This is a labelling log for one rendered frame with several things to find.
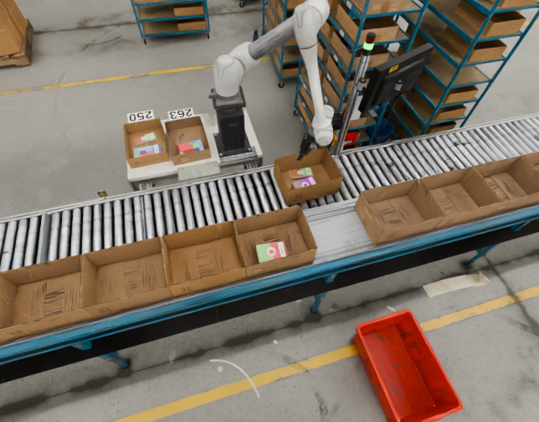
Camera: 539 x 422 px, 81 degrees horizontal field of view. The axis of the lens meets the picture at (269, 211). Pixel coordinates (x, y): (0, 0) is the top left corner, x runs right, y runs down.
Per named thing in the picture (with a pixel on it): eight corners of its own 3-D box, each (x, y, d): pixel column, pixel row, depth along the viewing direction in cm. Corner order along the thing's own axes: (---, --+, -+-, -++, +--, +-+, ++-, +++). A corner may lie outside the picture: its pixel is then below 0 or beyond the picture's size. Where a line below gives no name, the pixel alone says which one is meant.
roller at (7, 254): (9, 223, 208) (18, 223, 211) (-5, 297, 181) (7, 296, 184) (8, 218, 205) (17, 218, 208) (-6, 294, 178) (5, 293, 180)
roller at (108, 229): (113, 203, 221) (110, 198, 217) (115, 270, 194) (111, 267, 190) (105, 204, 220) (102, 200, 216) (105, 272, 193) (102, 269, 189)
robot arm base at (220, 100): (207, 90, 220) (206, 83, 215) (239, 87, 223) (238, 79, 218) (210, 107, 210) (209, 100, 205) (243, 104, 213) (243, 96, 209)
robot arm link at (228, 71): (210, 93, 209) (206, 61, 191) (223, 78, 219) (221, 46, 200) (233, 100, 206) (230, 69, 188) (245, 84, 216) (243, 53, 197)
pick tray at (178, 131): (202, 125, 261) (200, 115, 253) (212, 157, 241) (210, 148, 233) (166, 131, 256) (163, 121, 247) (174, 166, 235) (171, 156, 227)
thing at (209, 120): (245, 110, 278) (245, 106, 276) (263, 156, 247) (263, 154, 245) (125, 128, 260) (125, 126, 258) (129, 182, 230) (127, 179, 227)
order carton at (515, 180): (505, 171, 225) (522, 154, 211) (536, 204, 210) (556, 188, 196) (458, 182, 218) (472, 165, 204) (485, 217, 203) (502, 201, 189)
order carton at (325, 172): (321, 162, 242) (325, 146, 228) (338, 192, 227) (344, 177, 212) (273, 174, 234) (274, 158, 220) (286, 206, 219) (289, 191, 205)
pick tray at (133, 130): (163, 127, 258) (160, 117, 250) (170, 161, 238) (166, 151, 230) (126, 134, 252) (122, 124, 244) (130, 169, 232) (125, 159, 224)
